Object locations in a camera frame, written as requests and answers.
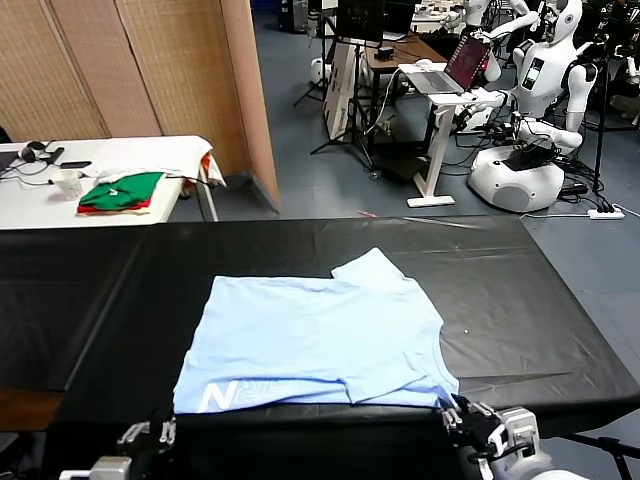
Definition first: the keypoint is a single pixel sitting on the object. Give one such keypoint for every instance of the white robot with raised arms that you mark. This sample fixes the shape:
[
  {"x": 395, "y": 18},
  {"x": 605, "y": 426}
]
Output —
[{"x": 500, "y": 22}]

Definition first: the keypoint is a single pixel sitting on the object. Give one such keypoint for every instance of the white paper cup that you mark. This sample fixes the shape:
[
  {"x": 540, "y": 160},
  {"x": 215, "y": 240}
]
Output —
[{"x": 69, "y": 186}]

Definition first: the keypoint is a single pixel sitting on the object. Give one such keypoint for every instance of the white leaning board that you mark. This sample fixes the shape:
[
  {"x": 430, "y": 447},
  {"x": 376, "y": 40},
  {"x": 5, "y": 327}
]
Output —
[{"x": 340, "y": 90}]

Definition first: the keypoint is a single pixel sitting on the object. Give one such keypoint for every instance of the white humanoid robot on base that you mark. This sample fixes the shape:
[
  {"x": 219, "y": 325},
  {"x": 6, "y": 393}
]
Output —
[{"x": 515, "y": 185}]

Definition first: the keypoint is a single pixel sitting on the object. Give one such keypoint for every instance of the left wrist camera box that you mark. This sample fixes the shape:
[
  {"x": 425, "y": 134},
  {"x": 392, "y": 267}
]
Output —
[{"x": 100, "y": 470}]

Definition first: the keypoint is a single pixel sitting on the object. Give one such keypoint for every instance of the white power strip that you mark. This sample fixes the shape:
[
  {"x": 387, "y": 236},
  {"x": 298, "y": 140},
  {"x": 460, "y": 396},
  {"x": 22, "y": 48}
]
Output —
[{"x": 606, "y": 213}]

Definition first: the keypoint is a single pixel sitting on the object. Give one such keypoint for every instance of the white folding table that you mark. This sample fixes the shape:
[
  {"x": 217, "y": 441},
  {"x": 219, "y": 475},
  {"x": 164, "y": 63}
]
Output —
[{"x": 30, "y": 210}]

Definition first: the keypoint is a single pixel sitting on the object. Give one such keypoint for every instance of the thin black tripod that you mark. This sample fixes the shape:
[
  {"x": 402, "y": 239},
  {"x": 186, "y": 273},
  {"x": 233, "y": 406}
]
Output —
[{"x": 324, "y": 60}]

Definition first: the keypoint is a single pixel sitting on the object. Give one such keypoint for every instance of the black smartphone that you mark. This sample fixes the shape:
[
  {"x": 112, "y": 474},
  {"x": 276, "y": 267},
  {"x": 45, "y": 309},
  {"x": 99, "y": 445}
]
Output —
[{"x": 75, "y": 163}]

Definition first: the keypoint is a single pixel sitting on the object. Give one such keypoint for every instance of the black headphones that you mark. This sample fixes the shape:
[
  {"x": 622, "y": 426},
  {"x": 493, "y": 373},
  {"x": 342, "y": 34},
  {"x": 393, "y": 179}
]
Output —
[{"x": 29, "y": 150}]

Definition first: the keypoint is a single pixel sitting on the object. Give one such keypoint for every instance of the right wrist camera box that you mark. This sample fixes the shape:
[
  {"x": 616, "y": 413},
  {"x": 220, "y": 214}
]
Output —
[{"x": 520, "y": 432}]

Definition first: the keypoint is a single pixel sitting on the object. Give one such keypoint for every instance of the cream folded garment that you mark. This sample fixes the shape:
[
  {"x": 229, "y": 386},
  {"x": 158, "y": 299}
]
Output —
[{"x": 115, "y": 213}]

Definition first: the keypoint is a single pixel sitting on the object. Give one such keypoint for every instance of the white computer mouse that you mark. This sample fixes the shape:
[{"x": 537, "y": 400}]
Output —
[{"x": 425, "y": 62}]

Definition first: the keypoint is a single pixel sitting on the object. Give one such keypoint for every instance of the red folded shirt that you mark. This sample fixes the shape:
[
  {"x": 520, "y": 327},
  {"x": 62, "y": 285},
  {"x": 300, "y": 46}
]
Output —
[{"x": 142, "y": 203}]

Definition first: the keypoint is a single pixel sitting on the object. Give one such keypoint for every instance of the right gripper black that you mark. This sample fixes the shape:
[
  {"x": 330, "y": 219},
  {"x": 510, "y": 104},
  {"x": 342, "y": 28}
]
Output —
[{"x": 477, "y": 432}]

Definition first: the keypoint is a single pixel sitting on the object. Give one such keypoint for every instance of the orange and white garment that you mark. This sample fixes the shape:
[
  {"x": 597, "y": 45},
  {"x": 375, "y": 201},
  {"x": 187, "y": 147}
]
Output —
[{"x": 214, "y": 170}]

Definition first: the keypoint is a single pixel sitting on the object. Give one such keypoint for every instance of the open dark laptop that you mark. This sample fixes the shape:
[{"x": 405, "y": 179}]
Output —
[{"x": 397, "y": 20}]

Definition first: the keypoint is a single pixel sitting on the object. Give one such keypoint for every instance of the pink item on floor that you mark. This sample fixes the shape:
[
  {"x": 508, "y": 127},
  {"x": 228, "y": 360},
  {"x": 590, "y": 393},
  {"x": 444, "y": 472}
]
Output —
[{"x": 367, "y": 213}]

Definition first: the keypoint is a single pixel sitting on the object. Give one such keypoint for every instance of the black flat case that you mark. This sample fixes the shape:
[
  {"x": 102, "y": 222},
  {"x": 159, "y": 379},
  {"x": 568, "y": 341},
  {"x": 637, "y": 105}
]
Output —
[{"x": 400, "y": 167}]

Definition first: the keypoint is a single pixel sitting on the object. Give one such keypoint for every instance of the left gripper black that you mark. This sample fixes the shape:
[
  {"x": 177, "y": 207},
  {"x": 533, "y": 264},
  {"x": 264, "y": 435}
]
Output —
[{"x": 150, "y": 460}]

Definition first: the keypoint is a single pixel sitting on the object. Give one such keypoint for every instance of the light blue t-shirt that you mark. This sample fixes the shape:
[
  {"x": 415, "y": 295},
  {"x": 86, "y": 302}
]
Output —
[{"x": 310, "y": 340}]

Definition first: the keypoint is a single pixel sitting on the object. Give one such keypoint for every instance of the white standing desk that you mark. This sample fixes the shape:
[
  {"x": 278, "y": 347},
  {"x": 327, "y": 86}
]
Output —
[{"x": 436, "y": 150}]

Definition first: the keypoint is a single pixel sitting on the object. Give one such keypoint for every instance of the black stand leg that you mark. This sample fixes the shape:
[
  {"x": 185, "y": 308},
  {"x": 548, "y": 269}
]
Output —
[{"x": 612, "y": 442}]

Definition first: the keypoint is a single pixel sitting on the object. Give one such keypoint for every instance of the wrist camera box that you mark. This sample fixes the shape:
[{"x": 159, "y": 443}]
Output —
[
  {"x": 520, "y": 432},
  {"x": 100, "y": 470}
]

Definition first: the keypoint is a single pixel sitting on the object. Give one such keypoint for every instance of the black power adapter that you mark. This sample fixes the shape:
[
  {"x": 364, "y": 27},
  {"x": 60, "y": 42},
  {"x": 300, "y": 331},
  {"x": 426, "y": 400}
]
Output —
[{"x": 575, "y": 188}]

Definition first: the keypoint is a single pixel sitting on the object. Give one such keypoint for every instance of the small black box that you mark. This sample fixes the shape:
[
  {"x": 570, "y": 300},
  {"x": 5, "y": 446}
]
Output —
[{"x": 385, "y": 52}]

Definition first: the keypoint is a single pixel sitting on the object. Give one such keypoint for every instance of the black table cover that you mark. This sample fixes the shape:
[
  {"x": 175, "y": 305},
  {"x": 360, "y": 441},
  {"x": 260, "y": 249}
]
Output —
[{"x": 500, "y": 300}]

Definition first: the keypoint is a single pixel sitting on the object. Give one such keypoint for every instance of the white round device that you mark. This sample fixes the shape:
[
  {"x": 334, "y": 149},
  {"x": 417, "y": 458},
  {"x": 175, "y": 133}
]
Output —
[{"x": 316, "y": 70}]

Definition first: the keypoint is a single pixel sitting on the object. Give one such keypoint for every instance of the white cloth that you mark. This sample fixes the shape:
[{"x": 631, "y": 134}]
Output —
[{"x": 150, "y": 152}]

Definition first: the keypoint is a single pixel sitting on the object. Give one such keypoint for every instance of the laptop with red screen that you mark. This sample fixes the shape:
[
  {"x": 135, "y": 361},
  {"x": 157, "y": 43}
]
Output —
[{"x": 467, "y": 60}]

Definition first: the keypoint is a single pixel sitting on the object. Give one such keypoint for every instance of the black monitor tripod stand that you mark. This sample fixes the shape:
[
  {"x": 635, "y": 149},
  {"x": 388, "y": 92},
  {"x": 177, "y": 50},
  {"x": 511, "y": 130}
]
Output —
[{"x": 358, "y": 115}]

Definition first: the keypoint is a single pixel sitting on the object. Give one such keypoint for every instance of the wooden folding screen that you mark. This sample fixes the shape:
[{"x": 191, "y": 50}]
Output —
[{"x": 150, "y": 65}]

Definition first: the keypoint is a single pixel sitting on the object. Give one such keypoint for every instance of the white robot partly seen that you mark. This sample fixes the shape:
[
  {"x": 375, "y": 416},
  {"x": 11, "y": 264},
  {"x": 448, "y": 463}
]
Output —
[{"x": 627, "y": 75}]

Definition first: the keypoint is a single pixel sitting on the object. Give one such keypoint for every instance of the black light stand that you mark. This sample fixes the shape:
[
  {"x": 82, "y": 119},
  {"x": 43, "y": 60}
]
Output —
[{"x": 602, "y": 125}]

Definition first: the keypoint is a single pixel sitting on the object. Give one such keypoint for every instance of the black monitor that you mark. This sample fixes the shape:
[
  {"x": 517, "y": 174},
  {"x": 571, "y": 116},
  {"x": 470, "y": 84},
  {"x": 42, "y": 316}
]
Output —
[{"x": 359, "y": 20}]

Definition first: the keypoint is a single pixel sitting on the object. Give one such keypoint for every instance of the black remote control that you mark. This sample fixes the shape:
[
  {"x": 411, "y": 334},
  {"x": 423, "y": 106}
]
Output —
[{"x": 56, "y": 154}]

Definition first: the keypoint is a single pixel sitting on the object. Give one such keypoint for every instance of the brown wooden desk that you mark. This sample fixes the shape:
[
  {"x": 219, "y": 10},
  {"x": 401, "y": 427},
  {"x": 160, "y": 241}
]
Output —
[{"x": 417, "y": 49}]

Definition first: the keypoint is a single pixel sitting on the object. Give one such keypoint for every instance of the green folded shirt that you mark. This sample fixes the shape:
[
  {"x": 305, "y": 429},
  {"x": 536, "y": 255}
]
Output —
[{"x": 120, "y": 190}]

